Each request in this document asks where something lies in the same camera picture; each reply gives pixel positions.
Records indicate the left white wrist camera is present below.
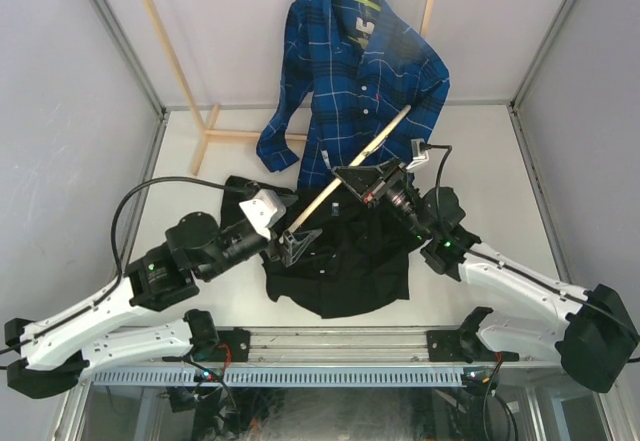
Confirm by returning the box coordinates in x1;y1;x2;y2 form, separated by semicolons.
239;189;286;241

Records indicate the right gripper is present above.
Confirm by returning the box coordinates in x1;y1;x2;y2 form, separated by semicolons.
333;156;430;241

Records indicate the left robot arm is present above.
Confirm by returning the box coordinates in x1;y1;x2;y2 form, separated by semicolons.
4;212;322;399

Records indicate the right black camera cable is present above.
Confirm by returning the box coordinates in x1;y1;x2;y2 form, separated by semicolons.
419;141;640;365

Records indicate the left black camera cable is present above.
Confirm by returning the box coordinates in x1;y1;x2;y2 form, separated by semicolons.
0;176;259;370

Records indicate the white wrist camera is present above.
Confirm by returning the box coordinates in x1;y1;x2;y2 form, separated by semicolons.
406;138;429;172
239;189;286;241

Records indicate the blue slotted cable duct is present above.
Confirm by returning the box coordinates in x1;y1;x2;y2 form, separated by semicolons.
92;365;465;388

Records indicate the blue plaid shirt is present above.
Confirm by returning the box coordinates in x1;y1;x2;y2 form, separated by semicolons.
256;0;450;188

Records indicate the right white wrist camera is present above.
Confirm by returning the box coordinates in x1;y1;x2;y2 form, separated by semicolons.
406;138;429;172

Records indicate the right black mount plate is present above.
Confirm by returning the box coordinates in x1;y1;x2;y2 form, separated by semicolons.
426;329;473;363

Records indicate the black mount plate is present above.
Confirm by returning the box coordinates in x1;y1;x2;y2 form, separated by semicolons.
189;327;251;364
426;329;473;363

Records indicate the left black mount plate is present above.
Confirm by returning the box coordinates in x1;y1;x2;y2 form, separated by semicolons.
189;327;251;364

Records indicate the black camera cable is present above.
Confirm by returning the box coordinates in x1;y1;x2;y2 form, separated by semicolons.
0;176;259;370
419;141;640;365

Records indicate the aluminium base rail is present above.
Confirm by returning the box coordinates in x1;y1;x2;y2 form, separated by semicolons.
72;324;619;368

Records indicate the cream wooden hanger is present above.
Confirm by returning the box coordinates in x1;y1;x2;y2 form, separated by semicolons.
287;105;411;234

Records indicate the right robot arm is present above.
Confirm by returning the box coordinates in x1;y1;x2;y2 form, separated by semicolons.
333;160;639;393

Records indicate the wooden clothes rack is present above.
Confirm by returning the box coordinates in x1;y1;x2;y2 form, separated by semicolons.
141;0;435;176

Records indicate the black shirt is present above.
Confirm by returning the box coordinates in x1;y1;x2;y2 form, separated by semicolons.
219;174;426;320

